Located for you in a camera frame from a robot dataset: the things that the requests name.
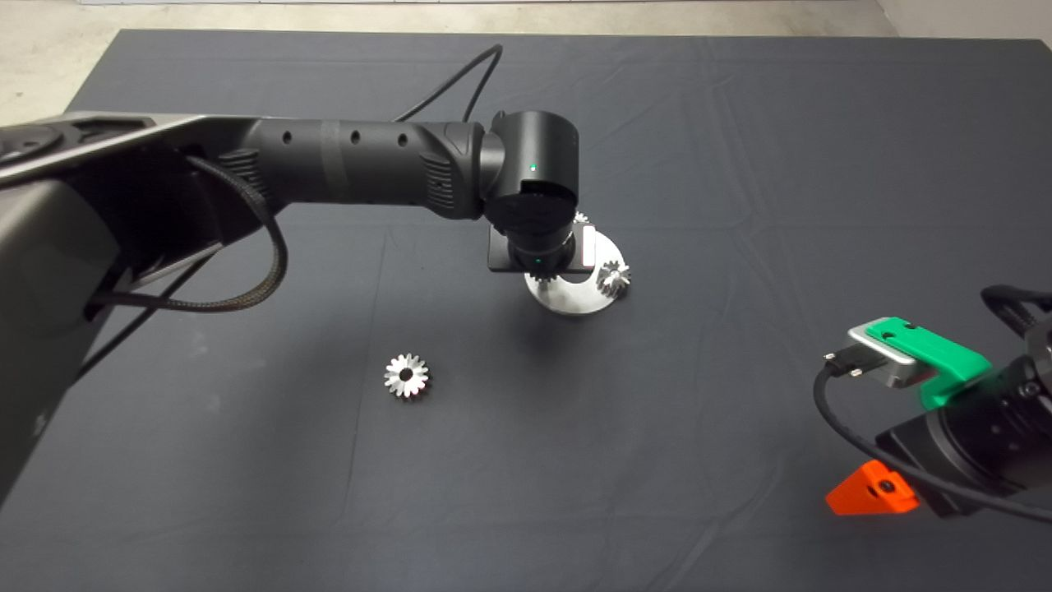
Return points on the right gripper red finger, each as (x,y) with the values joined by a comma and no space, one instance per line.
(867,493)

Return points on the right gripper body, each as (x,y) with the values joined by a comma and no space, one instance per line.
(945,460)

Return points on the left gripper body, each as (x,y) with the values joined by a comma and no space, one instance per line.
(501,255)

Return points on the larger steel gear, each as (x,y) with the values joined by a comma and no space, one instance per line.
(399,382)

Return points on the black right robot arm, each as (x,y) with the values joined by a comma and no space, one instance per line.
(1027,411)

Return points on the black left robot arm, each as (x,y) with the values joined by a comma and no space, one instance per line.
(353,164)

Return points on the round metal plate with hole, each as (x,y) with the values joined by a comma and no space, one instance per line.
(575,300)

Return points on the dark grey table cloth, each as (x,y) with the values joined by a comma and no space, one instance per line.
(526,493)

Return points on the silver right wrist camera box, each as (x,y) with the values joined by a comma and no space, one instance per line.
(892,366)

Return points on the green right camera mount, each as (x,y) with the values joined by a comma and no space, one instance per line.
(937,349)

